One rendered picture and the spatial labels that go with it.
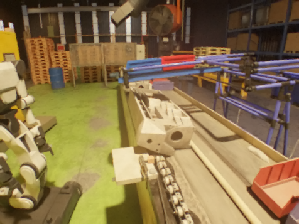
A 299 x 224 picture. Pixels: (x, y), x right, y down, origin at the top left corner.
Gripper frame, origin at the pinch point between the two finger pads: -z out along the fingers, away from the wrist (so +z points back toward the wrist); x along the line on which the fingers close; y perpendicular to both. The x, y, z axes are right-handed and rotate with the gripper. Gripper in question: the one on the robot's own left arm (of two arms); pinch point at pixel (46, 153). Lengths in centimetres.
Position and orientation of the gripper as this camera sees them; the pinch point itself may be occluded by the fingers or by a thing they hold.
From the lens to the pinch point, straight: 169.0
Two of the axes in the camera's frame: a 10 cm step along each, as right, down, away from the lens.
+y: -0.4, -3.5, 9.4
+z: -2.0, -9.2, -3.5
